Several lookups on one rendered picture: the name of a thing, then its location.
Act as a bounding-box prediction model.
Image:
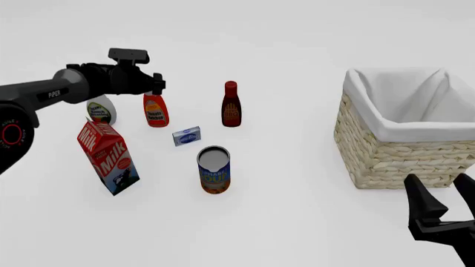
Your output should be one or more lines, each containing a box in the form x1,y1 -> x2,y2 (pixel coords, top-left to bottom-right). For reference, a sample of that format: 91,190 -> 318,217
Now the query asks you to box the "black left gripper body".
151,72 -> 167,95

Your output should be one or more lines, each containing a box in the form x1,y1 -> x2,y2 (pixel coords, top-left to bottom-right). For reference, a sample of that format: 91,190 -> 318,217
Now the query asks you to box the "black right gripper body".
407,216 -> 475,267

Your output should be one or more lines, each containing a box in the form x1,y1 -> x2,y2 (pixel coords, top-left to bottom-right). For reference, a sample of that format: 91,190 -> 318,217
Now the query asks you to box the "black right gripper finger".
403,174 -> 449,223
455,172 -> 475,218

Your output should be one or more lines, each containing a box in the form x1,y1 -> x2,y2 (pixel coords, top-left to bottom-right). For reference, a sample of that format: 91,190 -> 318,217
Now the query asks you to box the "red tomato ketchup bottle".
142,92 -> 171,128

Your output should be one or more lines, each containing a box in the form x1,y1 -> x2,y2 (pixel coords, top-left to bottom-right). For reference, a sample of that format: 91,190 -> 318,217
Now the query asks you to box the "woven wicker basket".
332,91 -> 475,191

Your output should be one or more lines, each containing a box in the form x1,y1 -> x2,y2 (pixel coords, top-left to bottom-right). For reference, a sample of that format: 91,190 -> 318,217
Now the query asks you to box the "white cloth basket liner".
342,66 -> 475,144

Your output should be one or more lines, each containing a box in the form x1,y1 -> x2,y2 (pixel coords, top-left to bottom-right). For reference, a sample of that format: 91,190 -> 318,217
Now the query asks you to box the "small flat plate on stalk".
108,47 -> 151,71

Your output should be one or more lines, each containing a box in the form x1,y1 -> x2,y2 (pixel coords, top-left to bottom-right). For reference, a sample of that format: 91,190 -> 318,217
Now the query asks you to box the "white ranch dressing bottle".
86,93 -> 118,125

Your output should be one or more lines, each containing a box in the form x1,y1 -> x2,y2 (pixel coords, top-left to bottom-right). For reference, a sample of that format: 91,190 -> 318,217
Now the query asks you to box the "small blue and silver box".
171,125 -> 202,148

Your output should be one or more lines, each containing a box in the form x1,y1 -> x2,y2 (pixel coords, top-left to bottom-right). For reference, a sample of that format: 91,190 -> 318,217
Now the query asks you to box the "dark BBQ sauce bottle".
221,80 -> 243,128

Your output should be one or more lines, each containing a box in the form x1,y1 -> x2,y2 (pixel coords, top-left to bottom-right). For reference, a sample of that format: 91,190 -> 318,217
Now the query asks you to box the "red milk carton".
76,116 -> 141,197

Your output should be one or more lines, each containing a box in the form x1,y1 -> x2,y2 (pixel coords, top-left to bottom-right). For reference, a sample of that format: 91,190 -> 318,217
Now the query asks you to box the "blue alphabet soup can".
196,145 -> 232,195

